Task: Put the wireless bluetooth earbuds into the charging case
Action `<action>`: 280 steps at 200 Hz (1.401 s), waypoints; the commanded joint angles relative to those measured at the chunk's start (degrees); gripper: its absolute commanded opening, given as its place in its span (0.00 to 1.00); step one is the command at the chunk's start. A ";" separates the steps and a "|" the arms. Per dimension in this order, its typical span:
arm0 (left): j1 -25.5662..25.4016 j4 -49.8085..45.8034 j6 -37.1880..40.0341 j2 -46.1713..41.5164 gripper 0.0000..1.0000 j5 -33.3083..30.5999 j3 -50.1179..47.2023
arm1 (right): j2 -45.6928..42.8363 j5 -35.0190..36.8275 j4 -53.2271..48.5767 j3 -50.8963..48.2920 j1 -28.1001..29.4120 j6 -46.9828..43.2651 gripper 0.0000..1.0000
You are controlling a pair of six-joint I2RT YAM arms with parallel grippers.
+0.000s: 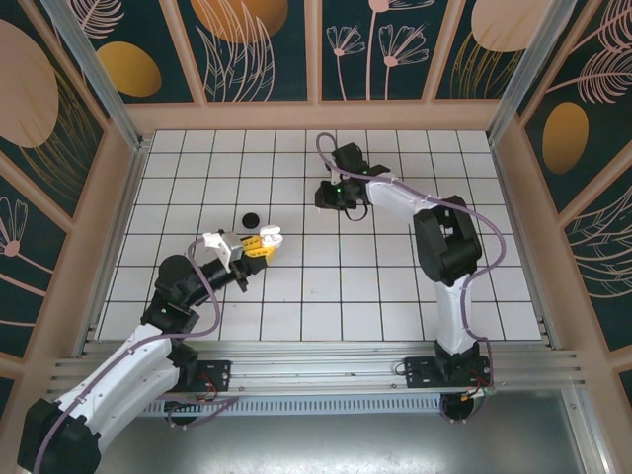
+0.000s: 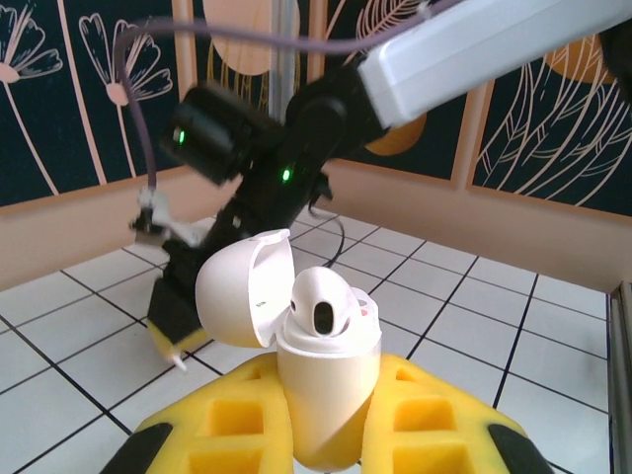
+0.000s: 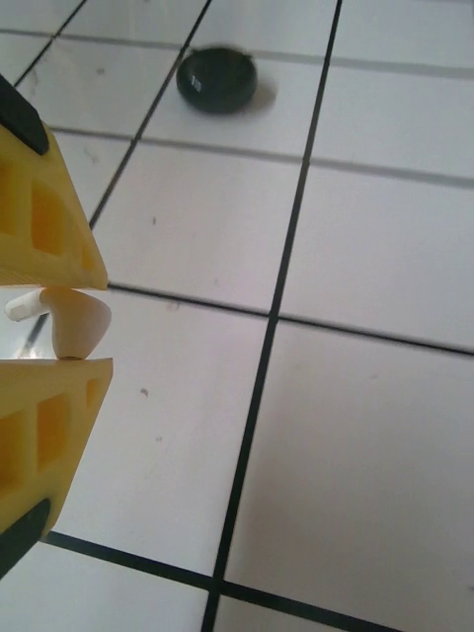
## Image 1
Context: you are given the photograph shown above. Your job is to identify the grey metal base sheet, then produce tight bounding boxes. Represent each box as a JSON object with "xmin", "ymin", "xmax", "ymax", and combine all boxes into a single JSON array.
[{"xmin": 24, "ymin": 389, "xmax": 608, "ymax": 474}]

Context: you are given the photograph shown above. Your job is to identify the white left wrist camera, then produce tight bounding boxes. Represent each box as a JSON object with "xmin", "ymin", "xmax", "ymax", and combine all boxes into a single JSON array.
[{"xmin": 200, "ymin": 228, "xmax": 244, "ymax": 272}]

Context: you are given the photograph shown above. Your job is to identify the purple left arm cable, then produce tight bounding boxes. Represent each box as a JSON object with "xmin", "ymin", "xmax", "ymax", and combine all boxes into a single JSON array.
[{"xmin": 32, "ymin": 239, "xmax": 239, "ymax": 474}]

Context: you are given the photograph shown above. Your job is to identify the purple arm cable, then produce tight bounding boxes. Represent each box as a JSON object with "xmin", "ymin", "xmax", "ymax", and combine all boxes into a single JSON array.
[
  {"xmin": 32, "ymin": 239, "xmax": 239, "ymax": 474},
  {"xmin": 314, "ymin": 131, "xmax": 509, "ymax": 391}
]

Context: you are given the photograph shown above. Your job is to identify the aluminium table side rail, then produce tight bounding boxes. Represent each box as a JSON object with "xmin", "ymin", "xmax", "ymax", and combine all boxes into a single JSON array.
[
  {"xmin": 488, "ymin": 137, "xmax": 563, "ymax": 355},
  {"xmin": 78, "ymin": 137, "xmax": 149, "ymax": 359}
]

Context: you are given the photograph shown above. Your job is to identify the thin coloured base wires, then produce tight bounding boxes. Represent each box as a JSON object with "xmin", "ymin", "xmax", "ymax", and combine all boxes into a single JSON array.
[
  {"xmin": 461, "ymin": 367, "xmax": 496, "ymax": 402},
  {"xmin": 197, "ymin": 377, "xmax": 221, "ymax": 402}
]

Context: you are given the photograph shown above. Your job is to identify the pink flower outline wall panel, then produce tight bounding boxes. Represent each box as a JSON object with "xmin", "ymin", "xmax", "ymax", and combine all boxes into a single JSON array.
[{"xmin": 321, "ymin": 0, "xmax": 448, "ymax": 102}]

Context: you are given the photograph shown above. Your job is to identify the long aluminium base rail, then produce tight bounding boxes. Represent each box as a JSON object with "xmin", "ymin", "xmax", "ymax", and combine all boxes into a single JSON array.
[{"xmin": 51, "ymin": 340, "xmax": 587, "ymax": 399}]

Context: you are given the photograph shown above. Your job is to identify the single flower wall panel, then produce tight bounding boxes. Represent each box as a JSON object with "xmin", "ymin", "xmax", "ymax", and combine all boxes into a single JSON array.
[{"xmin": 0, "ymin": 165, "xmax": 68, "ymax": 359}]

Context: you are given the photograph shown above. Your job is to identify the perforated metal cable tray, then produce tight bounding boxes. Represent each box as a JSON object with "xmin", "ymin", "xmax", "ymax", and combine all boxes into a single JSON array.
[{"xmin": 118, "ymin": 397, "xmax": 445, "ymax": 416}]

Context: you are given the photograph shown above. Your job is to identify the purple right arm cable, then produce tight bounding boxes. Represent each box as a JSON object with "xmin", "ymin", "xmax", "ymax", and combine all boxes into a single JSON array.
[{"xmin": 314, "ymin": 131, "xmax": 509, "ymax": 391}]

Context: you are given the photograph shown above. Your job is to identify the orange circle leaves wall panel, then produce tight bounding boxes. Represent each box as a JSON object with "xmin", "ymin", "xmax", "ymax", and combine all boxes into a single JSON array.
[{"xmin": 178, "ymin": 0, "xmax": 310, "ymax": 103}]

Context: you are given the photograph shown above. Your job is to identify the aluminium corner post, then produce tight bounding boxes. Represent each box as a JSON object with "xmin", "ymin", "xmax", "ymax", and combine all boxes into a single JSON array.
[
  {"xmin": 486, "ymin": 0, "xmax": 582, "ymax": 147},
  {"xmin": 39, "ymin": 0, "xmax": 149, "ymax": 152}
]

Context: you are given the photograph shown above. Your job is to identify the orange oval feather wall panel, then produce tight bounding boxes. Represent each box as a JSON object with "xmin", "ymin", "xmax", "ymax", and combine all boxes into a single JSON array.
[{"xmin": 517, "ymin": 0, "xmax": 632, "ymax": 214}]

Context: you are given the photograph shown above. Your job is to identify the pale circle grass wall panel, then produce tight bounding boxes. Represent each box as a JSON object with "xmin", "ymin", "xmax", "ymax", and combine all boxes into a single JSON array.
[{"xmin": 434, "ymin": 0, "xmax": 544, "ymax": 100}]

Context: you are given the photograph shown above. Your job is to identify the large pale circle wall panel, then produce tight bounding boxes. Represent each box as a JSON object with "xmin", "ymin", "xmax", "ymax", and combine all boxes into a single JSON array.
[{"xmin": 0, "ymin": 0, "xmax": 108, "ymax": 218}]

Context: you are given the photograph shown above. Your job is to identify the pink leaf outline wall panel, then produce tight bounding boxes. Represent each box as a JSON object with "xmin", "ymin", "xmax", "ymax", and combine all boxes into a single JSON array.
[{"xmin": 562, "ymin": 183, "xmax": 632, "ymax": 353}]

